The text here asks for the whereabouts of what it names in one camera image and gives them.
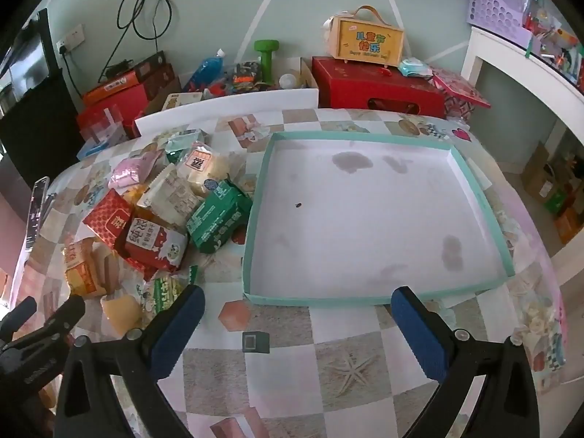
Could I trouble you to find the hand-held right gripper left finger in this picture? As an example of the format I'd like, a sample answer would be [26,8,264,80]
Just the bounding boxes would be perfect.
[54,284,207,438]

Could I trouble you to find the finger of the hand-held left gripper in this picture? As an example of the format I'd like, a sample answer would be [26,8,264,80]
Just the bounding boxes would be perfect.
[0,296,38,343]
[9,294,87,357]

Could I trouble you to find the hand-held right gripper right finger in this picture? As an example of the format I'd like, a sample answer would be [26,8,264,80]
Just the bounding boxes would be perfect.
[390,286,550,438]

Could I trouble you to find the green striped snack packet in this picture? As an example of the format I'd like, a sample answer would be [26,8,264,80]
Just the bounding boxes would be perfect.
[141,265,199,315]

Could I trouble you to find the orange cracker packet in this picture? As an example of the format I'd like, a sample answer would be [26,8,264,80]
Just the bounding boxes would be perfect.
[64,237,122,297]

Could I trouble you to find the yellow cake packet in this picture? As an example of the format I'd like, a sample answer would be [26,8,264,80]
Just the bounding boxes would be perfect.
[100,289,144,334]

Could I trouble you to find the red and white biscuit packet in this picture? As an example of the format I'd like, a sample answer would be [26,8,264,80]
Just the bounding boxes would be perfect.
[123,216,189,279]

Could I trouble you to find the red and gold snack packet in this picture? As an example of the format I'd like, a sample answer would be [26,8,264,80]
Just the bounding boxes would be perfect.
[82,188,135,249]

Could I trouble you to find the dark green biscuit packet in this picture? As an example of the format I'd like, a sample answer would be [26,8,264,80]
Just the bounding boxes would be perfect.
[186,180,254,254]

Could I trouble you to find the teal-rimmed white cardboard tray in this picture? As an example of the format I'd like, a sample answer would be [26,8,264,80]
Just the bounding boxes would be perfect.
[241,131,516,306]

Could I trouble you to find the white snack packet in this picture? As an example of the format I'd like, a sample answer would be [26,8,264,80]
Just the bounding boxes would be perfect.
[137,164,201,226]

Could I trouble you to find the clear bun packet orange label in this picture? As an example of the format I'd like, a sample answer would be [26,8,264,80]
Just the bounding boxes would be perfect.
[176,143,245,197]

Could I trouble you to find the small black card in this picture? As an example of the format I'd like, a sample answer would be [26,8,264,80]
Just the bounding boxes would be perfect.
[242,331,271,354]

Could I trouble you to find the smartphone in clear case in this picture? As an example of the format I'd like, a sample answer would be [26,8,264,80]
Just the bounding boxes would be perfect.
[25,176,50,249]

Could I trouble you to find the pink snack packet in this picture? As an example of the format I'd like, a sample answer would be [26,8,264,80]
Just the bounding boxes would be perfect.
[108,148,162,195]

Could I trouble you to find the black cabinet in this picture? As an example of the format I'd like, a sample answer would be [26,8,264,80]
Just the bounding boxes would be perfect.
[0,9,87,188]

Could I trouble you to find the mint green snack packet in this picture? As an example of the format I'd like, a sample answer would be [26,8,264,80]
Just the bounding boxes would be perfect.
[164,130,206,162]

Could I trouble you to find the clear plastic boxes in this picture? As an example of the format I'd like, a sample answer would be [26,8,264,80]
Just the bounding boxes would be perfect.
[80,105,126,156]

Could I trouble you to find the cardboard boxes under desk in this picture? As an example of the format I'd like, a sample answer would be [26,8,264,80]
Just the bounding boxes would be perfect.
[520,141,584,245]

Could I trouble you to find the large red box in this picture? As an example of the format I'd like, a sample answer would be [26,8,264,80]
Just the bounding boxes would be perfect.
[77,96,151,133]

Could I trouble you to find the cream snack box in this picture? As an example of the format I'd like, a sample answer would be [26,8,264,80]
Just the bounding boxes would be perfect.
[162,91,204,111]

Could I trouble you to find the orange flat box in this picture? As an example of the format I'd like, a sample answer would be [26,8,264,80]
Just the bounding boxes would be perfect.
[82,70,142,105]

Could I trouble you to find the red patterned tin lid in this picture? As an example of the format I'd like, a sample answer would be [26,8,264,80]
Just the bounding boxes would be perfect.
[431,68,492,122]

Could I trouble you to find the red gift box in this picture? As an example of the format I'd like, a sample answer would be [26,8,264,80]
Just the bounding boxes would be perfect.
[311,56,445,119]

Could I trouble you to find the dark red patterned box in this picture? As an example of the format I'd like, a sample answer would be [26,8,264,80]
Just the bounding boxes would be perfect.
[132,51,176,101]

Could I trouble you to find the pile of colourful toys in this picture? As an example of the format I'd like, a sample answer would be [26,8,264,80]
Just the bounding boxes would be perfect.
[207,61,270,96]

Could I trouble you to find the blue liquid bottle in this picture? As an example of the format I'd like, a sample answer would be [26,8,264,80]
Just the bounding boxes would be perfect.
[182,49,227,94]

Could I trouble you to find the green dumbbell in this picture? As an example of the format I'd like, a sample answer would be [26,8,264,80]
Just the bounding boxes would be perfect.
[254,39,280,87]

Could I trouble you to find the white desk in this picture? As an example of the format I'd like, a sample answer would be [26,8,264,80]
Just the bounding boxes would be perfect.
[461,25,584,256]

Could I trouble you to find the yellow wooden handbag box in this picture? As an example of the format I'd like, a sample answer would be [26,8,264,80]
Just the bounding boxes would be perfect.
[325,6,405,67]

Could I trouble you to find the clutter of stationery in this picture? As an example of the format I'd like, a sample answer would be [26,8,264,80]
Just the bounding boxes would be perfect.
[520,0,584,87]

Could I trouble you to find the purple perforated basket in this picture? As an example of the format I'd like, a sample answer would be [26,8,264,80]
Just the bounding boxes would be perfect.
[465,0,539,46]

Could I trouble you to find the wall socket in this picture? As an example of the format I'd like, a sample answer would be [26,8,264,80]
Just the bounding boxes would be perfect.
[55,23,86,55]

